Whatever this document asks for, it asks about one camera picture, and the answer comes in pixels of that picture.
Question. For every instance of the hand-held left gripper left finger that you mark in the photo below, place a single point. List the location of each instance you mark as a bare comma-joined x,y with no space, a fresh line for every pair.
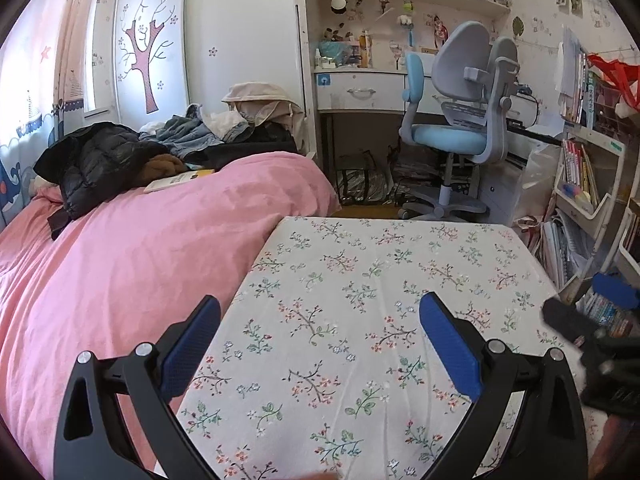
192,345

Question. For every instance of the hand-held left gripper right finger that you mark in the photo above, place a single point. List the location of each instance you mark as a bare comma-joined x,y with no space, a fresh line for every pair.
450,350

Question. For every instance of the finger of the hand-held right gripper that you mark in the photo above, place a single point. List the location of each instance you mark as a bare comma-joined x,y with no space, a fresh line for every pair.
567,317
617,290

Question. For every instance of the pink blanket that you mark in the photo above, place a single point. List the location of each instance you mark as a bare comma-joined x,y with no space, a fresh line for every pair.
125,270

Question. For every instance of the row of colourful books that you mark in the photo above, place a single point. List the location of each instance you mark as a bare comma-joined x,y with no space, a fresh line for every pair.
577,170

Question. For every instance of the clear plastic bag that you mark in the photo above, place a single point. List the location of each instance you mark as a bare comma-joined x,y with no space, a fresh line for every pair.
537,180

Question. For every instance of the yellow white book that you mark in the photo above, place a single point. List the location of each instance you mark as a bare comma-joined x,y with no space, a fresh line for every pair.
175,181

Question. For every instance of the brown plush toy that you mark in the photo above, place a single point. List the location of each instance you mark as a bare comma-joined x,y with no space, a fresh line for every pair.
160,167

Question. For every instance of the silver bag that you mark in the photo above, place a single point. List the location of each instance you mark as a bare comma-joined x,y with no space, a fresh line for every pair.
362,182

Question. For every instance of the black puffer jacket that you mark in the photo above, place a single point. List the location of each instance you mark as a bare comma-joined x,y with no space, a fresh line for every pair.
100,165

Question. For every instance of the blue grey desk chair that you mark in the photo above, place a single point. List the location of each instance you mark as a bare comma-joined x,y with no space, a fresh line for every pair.
445,140

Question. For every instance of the blue denim clothing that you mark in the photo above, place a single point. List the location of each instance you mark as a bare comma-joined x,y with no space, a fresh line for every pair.
185,135

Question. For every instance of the black garment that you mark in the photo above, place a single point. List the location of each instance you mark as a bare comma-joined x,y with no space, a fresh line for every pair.
265,145

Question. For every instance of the upright books and papers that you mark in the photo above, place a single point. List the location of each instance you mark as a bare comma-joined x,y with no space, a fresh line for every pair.
575,80

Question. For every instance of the red bag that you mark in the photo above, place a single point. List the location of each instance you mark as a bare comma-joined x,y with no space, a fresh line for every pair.
617,72

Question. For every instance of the white cloth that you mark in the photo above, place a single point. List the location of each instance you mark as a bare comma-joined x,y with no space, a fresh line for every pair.
225,122

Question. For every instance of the white desk with drawer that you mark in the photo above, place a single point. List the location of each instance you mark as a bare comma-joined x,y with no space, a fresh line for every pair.
360,92

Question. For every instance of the printed curtain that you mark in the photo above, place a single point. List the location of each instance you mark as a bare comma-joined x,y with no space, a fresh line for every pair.
35,85

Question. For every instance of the white wardrobe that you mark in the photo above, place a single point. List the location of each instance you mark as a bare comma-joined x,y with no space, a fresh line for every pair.
225,25

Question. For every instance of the hanging round ornament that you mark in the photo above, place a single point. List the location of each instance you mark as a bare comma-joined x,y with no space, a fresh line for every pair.
338,5

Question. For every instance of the pink tree wall sticker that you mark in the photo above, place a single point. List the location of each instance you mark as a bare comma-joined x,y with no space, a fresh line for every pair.
145,60

